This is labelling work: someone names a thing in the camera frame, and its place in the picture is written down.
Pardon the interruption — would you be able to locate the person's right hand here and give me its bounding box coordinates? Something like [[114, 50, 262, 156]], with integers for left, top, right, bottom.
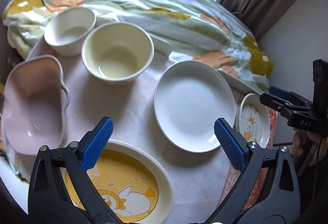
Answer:
[[291, 128, 327, 159]]

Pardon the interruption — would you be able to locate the yellow duck deep plate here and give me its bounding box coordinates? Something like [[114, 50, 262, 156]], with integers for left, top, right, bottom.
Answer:
[[61, 138, 175, 224]]

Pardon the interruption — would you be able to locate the large white plate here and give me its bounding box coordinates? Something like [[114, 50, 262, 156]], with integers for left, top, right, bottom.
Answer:
[[154, 60, 236, 153]]

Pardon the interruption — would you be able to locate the white ribbed bowl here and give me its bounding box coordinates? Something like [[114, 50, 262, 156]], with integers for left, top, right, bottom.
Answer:
[[44, 7, 96, 57]]

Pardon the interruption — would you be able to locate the cream duck bowl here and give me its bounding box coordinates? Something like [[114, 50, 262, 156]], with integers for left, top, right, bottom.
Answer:
[[81, 22, 155, 85]]

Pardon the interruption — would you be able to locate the small duck oval dish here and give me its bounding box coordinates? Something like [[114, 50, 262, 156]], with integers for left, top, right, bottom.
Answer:
[[235, 93, 270, 148]]

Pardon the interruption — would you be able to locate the floral green duvet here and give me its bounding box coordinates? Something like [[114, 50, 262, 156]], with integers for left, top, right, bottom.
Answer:
[[1, 0, 274, 93]]

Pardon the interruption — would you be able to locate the pink square bowl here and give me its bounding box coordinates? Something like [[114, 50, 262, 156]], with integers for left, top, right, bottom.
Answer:
[[3, 55, 70, 155]]

